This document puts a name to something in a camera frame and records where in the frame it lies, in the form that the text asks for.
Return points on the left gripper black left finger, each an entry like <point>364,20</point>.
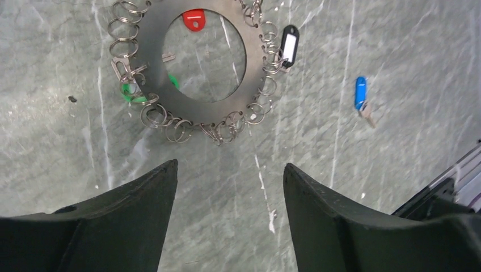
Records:
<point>120,230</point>

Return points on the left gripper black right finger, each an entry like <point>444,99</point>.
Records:
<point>331,232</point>

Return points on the key with blue tag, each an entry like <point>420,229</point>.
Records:
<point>361,103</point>

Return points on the green key tag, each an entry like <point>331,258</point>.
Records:
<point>131,93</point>

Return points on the metal disc with keyrings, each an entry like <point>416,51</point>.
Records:
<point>215,82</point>

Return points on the red key tag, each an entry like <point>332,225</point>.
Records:
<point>194,20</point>

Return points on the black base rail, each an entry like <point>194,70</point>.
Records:
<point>455,191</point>

